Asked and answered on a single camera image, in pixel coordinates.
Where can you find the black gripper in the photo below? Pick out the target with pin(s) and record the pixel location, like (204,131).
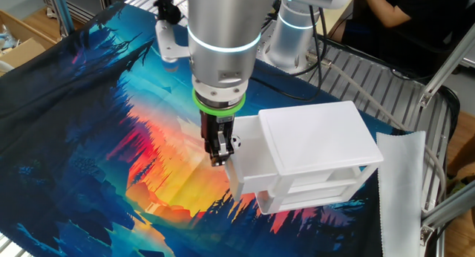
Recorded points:
(215,125)

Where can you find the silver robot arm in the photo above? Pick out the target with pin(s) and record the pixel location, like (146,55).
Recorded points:
(222,26)

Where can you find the white plastic drawer cabinet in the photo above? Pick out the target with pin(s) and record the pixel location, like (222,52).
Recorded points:
(319,138)

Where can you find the colourful forest print cloth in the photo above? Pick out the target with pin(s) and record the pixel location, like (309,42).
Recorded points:
(74,138)

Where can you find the beige wooden desk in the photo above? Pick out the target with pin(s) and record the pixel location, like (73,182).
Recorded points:
(339,21)

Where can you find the plain white cloth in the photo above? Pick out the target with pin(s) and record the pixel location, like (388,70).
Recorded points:
(401,194)

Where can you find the cardboard box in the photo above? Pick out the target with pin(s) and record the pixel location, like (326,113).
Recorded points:
(22,51)

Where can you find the seated person in black shirt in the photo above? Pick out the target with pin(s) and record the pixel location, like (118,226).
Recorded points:
(426,8)

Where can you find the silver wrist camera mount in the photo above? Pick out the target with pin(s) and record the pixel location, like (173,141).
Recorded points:
(168,41)

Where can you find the aluminium frame with blue post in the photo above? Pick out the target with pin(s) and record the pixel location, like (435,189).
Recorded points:
(61,8)

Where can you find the aluminium frame strut with bracket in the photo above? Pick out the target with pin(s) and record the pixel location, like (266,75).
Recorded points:
(445,210)

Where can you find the slanted aluminium frame strut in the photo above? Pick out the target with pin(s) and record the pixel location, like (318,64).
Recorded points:
(445,67)

